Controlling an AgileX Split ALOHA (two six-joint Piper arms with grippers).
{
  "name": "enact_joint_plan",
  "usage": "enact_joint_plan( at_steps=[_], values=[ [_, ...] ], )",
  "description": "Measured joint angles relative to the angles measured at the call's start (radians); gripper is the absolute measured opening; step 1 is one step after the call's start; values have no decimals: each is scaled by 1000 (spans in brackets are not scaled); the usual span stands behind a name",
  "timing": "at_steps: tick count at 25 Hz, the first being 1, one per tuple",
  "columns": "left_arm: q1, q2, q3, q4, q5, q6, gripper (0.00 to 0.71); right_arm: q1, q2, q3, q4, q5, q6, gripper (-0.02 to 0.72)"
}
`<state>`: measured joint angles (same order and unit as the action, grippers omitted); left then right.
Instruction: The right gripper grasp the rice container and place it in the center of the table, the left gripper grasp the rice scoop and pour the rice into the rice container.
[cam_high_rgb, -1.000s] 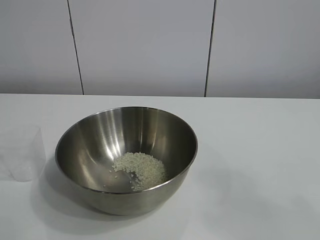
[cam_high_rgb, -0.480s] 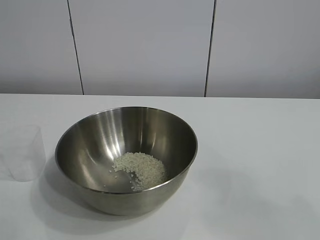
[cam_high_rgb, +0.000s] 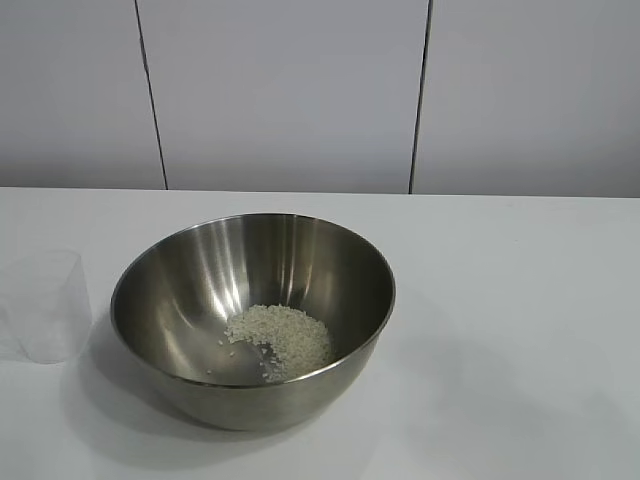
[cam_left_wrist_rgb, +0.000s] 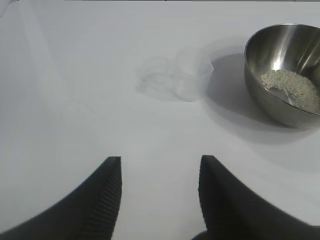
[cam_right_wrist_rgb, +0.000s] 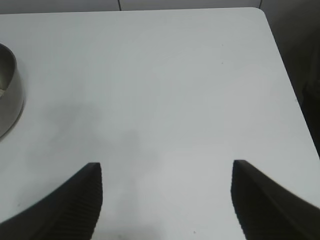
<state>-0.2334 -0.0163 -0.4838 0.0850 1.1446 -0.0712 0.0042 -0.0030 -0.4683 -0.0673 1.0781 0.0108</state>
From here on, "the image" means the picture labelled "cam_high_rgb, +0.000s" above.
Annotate white rice grains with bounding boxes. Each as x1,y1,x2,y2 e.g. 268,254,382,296
206,302,335,386

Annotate stainless steel mixing bowl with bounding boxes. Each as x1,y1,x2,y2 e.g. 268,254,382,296
108,212,398,433

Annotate clear plastic measuring cup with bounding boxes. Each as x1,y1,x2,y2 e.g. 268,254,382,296
0,250,93,365

